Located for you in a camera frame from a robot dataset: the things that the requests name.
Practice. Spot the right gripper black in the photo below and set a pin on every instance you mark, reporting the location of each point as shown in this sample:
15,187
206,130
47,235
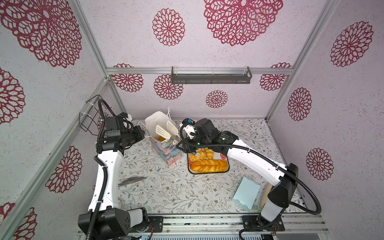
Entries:
187,144

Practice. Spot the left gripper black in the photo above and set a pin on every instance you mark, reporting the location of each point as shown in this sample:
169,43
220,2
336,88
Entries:
139,133

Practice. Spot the croissant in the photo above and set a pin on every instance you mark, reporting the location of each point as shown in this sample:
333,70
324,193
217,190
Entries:
162,138

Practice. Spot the metal tongs with white tips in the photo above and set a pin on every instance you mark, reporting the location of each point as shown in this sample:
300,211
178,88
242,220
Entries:
169,133

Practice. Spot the floral paper bag white interior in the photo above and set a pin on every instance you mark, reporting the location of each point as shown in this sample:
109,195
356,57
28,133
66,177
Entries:
166,149

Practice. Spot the bread roll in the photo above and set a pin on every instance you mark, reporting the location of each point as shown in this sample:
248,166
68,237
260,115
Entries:
209,153

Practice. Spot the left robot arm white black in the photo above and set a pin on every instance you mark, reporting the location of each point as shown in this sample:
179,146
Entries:
104,219

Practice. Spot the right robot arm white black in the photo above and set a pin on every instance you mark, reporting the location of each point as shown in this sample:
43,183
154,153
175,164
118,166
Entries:
283,178

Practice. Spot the flaky pastry bread left front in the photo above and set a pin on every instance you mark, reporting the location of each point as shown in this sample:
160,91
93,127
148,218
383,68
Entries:
197,156

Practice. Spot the long braided bread loaf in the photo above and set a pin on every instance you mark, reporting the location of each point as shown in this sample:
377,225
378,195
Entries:
209,166

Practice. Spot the white tray with black rim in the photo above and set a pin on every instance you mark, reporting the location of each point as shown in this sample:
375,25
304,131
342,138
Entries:
217,156

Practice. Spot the tape roll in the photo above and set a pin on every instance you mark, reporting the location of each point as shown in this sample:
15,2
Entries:
121,203

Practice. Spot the mint green box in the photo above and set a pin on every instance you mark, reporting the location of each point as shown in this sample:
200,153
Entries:
246,194

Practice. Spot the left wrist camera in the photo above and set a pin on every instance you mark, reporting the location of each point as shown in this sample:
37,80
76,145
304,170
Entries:
118,125

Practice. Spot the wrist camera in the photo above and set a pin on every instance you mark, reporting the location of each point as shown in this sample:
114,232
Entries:
189,128
118,125

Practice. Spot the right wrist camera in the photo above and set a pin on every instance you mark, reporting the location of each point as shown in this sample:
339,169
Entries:
189,128

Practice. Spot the black wire wall rack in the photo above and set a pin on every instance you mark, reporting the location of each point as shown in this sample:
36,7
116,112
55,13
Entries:
90,121

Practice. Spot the black wall shelf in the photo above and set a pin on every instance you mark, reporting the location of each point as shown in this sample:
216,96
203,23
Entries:
212,78

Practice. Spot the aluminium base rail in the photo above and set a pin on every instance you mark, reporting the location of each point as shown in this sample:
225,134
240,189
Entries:
231,224

